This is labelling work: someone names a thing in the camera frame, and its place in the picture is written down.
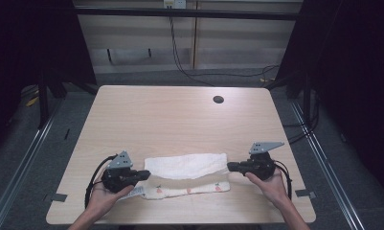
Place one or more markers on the black wall hook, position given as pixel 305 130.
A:
pixel 109 56

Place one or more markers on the person's right hand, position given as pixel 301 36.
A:
pixel 271 188

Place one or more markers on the white wall power outlet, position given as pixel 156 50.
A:
pixel 175 4

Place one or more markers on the black horizontal frame bar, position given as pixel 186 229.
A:
pixel 186 13

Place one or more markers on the yellow floor object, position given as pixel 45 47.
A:
pixel 32 101

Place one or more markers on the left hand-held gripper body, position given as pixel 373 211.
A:
pixel 117 179

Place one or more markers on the small black floor piece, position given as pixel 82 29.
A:
pixel 67 134

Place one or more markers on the black metal stand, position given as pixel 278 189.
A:
pixel 43 99

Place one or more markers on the person's left hand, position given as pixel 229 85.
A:
pixel 105 199

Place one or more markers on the aluminium floor rail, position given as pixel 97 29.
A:
pixel 323 166
pixel 23 159

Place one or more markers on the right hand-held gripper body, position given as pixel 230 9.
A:
pixel 259 164

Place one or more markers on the cream printed towel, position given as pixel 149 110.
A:
pixel 186 166

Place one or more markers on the dark curtain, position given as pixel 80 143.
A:
pixel 355 80
pixel 30 48

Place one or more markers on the grey tape strip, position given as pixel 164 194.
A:
pixel 57 197
pixel 305 193

